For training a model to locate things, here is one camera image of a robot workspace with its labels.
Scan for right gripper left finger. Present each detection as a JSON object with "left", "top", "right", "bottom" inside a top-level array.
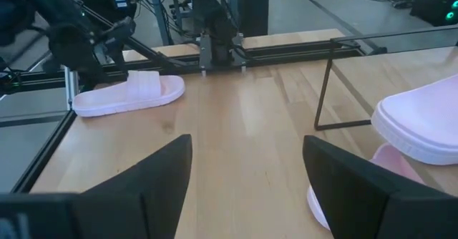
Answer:
[{"left": 82, "top": 134, "right": 194, "bottom": 239}]

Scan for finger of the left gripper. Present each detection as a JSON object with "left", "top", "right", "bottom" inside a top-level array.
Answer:
[
  {"left": 80, "top": 69, "right": 108, "bottom": 89},
  {"left": 106, "top": 41, "right": 130, "bottom": 83}
]

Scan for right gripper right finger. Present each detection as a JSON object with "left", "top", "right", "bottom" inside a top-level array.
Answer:
[{"left": 302, "top": 135, "right": 399, "bottom": 239}]

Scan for pink rubber slide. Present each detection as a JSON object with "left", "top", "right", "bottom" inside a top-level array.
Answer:
[
  {"left": 72, "top": 69, "right": 186, "bottom": 119},
  {"left": 306, "top": 142, "right": 427, "bottom": 232},
  {"left": 371, "top": 74, "right": 458, "bottom": 166}
]

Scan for wooden shelf black metal legs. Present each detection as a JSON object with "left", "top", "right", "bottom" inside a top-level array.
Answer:
[{"left": 313, "top": 31, "right": 458, "bottom": 197}]

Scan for black cabinet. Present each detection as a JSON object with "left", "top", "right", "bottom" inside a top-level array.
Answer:
[{"left": 238, "top": 0, "right": 270, "bottom": 39}]

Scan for black robot green lights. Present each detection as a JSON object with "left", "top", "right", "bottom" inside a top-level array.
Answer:
[{"left": 409, "top": 0, "right": 458, "bottom": 27}]

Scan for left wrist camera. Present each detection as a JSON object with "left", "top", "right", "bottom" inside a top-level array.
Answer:
[{"left": 94, "top": 16, "right": 137, "bottom": 46}]

